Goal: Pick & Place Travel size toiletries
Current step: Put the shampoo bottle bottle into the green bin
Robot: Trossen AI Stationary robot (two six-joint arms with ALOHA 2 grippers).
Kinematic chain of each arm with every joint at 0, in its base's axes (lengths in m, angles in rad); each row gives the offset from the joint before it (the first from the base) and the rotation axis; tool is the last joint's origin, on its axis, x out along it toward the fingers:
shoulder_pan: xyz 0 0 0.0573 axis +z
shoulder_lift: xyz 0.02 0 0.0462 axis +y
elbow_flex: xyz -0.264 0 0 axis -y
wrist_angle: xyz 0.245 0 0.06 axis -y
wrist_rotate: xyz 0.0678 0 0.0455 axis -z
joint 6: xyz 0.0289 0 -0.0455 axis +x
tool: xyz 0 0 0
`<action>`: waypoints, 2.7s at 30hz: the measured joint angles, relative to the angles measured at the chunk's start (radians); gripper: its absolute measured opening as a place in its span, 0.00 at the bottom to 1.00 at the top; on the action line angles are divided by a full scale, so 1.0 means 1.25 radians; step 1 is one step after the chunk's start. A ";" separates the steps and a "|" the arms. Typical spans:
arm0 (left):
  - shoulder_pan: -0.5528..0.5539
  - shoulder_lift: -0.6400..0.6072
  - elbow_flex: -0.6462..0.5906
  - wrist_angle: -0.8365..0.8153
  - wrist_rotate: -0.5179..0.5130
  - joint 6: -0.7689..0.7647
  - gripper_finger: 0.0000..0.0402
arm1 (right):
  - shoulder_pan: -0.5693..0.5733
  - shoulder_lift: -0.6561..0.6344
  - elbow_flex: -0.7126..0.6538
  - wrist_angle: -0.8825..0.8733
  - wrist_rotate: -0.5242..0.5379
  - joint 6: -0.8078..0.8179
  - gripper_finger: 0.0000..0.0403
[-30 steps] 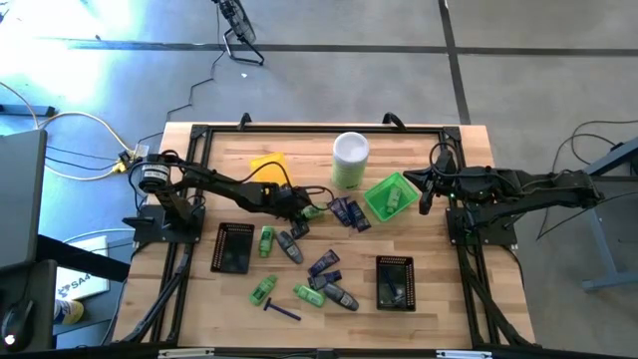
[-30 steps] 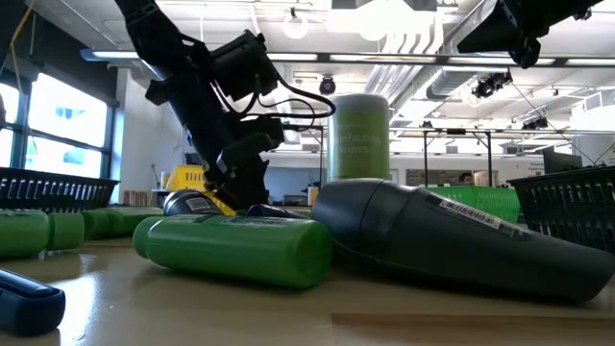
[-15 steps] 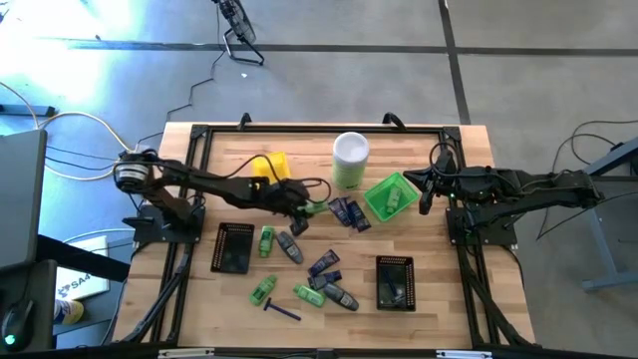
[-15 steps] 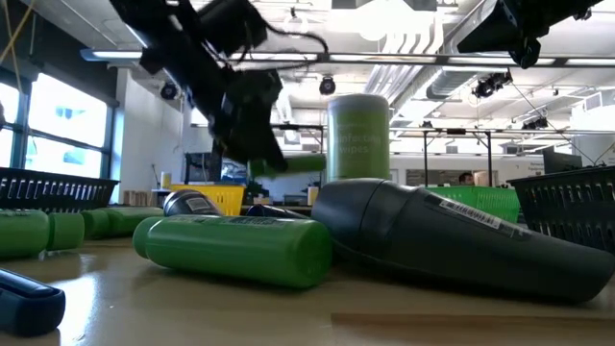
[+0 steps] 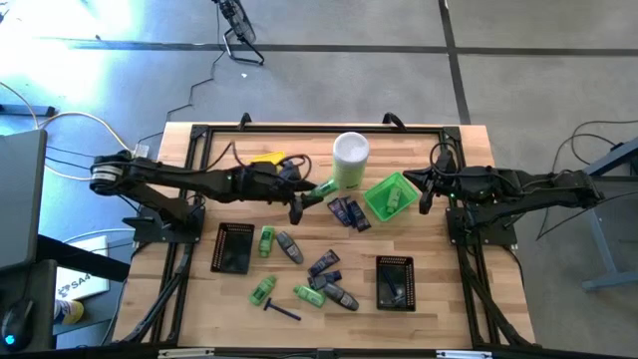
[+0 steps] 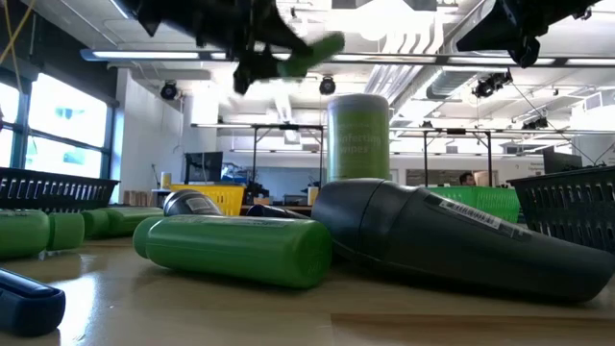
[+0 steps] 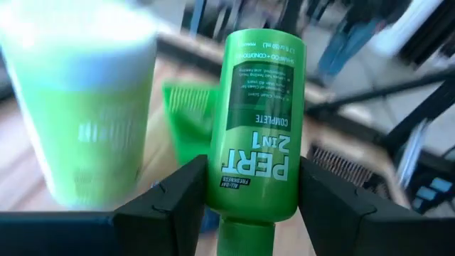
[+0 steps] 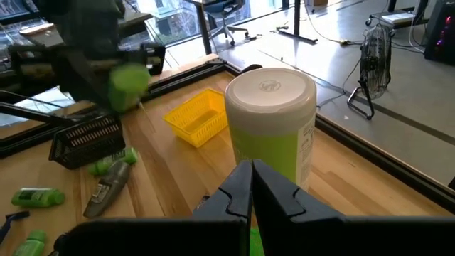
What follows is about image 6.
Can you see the black computer monitor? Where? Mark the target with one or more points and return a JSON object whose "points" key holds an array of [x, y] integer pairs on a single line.
{"points": [[204, 167], [562, 161]]}

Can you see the pale yellow canister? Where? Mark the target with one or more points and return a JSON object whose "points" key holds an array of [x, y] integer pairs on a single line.
{"points": [[313, 196]]}

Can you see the round black ceiling spotlight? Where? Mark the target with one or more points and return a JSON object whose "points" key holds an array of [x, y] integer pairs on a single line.
{"points": [[169, 90], [327, 85]]}

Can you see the black plastic basket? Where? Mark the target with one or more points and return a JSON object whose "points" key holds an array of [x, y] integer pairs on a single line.
{"points": [[567, 206], [57, 190]]}

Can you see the green disinfecting wipes canister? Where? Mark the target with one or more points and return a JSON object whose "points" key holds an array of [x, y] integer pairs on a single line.
{"points": [[358, 144]]}

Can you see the brown cardboard boxes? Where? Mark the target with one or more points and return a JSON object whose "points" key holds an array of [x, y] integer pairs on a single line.
{"points": [[138, 198]]}

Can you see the blue disposable razor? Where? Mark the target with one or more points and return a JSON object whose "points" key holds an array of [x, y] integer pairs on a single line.
{"points": [[29, 303]]}

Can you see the black ceiling spotlight cluster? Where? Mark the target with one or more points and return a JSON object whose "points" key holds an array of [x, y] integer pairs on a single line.
{"points": [[534, 124], [490, 85]]}

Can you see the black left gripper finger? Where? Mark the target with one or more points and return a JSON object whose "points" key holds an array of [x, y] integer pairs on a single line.
{"points": [[290, 45], [257, 67]]}

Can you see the black workstation frame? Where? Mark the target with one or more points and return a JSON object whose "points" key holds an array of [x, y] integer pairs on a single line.
{"points": [[288, 127], [456, 131]]}

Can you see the green plastic basket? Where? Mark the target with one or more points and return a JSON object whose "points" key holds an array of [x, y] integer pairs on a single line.
{"points": [[485, 202]]}

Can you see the yellow-green canister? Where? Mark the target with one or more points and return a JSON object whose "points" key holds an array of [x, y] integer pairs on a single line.
{"points": [[166, 180]]}

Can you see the person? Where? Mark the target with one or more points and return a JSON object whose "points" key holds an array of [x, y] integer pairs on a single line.
{"points": [[467, 179]]}

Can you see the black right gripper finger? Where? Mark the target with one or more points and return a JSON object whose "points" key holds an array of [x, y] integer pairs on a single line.
{"points": [[495, 29]]}

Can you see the grey deodorant stick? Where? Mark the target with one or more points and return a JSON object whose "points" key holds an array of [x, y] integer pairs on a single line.
{"points": [[192, 202], [456, 240]]}

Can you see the silver ceiling air duct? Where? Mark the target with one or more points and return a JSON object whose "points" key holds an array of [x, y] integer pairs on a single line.
{"points": [[451, 81]]}

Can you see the yellow plastic basket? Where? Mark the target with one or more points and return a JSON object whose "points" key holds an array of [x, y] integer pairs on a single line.
{"points": [[230, 197]]}

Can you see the green plastic travel bottle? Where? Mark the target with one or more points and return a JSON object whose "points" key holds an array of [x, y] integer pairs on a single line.
{"points": [[130, 218], [29, 233], [312, 55], [240, 250]]}

